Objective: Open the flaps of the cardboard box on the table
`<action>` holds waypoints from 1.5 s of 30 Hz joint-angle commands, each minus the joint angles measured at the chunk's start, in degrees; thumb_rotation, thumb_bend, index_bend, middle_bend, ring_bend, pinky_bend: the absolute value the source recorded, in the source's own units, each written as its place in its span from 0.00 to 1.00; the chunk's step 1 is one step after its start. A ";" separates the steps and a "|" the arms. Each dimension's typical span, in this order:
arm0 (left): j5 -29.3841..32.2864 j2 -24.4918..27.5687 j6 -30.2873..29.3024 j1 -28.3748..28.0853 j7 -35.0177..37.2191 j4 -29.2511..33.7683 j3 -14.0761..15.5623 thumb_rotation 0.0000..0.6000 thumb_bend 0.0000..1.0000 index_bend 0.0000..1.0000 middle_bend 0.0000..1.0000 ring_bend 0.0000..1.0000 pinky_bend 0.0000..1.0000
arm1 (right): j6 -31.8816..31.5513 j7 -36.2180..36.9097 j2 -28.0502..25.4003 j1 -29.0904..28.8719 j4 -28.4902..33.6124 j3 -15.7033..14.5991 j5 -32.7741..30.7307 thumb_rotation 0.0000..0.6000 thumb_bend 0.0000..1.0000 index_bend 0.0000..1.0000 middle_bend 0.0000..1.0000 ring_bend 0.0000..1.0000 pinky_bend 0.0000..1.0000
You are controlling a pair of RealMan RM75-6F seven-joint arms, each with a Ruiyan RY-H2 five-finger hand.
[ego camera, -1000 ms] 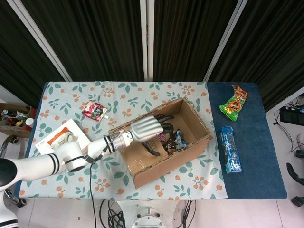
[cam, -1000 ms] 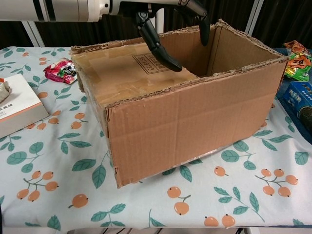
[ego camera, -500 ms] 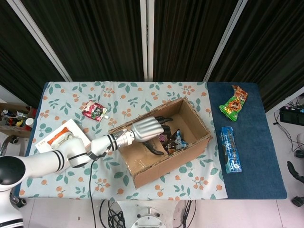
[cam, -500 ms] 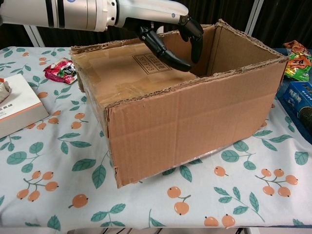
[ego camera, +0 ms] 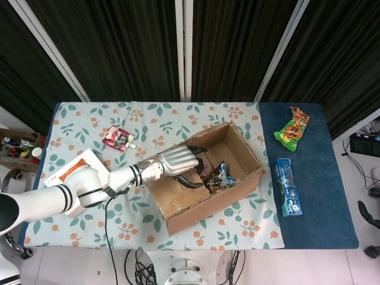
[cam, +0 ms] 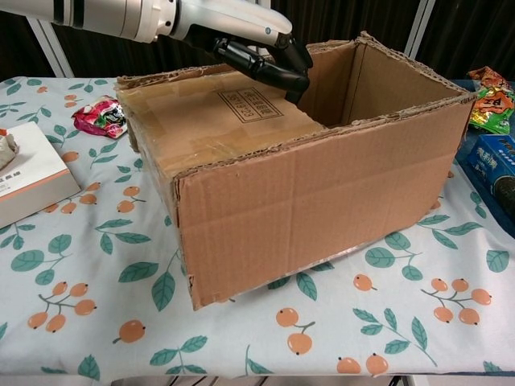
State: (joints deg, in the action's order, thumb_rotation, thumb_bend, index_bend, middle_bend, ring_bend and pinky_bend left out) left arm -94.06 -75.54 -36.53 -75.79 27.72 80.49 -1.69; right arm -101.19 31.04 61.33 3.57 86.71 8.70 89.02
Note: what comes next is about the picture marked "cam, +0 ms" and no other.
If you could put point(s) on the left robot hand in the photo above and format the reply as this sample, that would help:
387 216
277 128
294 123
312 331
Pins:
233 20

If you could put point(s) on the brown cardboard shipping box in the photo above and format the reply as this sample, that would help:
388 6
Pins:
322 193

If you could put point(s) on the white orange-trimmed product box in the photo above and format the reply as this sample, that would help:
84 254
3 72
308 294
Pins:
36 169

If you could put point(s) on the red drink pouch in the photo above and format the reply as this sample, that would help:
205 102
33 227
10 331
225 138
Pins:
100 116

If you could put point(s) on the green orange snack bag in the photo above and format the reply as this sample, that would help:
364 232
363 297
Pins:
495 108

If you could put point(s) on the floral leaf-print tablecloth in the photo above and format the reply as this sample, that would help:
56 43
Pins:
100 281

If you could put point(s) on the blue cookie pack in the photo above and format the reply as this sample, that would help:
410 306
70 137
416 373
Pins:
495 161

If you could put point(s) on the white slanted partition post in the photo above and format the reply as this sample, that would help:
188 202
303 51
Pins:
416 28
56 56

